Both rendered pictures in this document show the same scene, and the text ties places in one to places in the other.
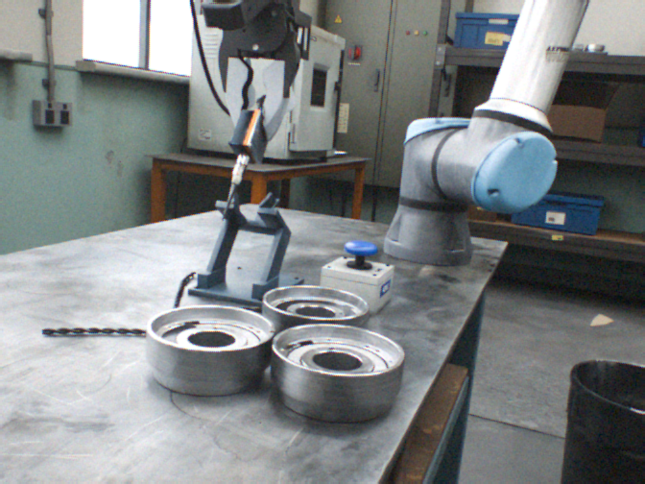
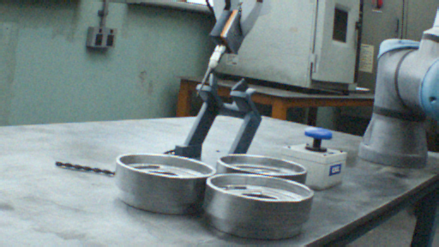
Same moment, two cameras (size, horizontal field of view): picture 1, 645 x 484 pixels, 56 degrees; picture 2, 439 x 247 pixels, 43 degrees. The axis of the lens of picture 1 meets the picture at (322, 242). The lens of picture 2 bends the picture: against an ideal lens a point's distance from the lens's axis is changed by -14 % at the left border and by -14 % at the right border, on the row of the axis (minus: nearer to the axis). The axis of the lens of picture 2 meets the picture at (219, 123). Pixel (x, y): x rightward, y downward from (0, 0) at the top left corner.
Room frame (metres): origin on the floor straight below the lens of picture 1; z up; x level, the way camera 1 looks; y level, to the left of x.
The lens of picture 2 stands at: (-0.13, -0.11, 0.97)
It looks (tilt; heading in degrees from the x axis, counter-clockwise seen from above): 7 degrees down; 14
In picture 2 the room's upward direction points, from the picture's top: 7 degrees clockwise
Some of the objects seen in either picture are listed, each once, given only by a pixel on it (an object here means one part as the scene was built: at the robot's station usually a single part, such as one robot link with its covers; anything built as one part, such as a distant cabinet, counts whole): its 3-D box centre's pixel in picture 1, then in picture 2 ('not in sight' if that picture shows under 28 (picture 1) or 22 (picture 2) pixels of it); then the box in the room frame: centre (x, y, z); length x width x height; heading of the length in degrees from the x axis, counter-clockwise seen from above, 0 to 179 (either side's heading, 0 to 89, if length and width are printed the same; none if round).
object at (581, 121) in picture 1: (570, 109); not in sight; (3.85, -1.47, 1.19); 0.52 x 0.42 x 0.38; 69
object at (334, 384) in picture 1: (336, 371); (258, 206); (0.45, -0.02, 0.82); 0.10 x 0.10 x 0.04
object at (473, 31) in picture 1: (497, 36); not in sight; (4.04, -1.00, 1.61); 0.52 x 0.38 x 0.22; 72
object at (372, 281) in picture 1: (359, 281); (315, 164); (0.71, -0.05, 0.82); 0.08 x 0.07 x 0.05; 159
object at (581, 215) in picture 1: (557, 210); not in sight; (3.86, -1.49, 0.56); 0.52 x 0.38 x 0.22; 66
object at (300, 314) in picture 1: (314, 320); (260, 181); (0.57, 0.00, 0.82); 0.10 x 0.10 x 0.04
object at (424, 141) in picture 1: (441, 158); (405, 75); (1.01, -0.19, 0.97); 0.13 x 0.12 x 0.14; 27
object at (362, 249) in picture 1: (359, 262); (316, 146); (0.71, -0.05, 0.85); 0.04 x 0.04 x 0.05
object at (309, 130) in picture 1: (274, 94); (301, 28); (3.13, 0.31, 1.10); 0.62 x 0.61 x 0.65; 159
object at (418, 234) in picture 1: (430, 227); (397, 135); (1.02, -0.18, 0.85); 0.15 x 0.15 x 0.10
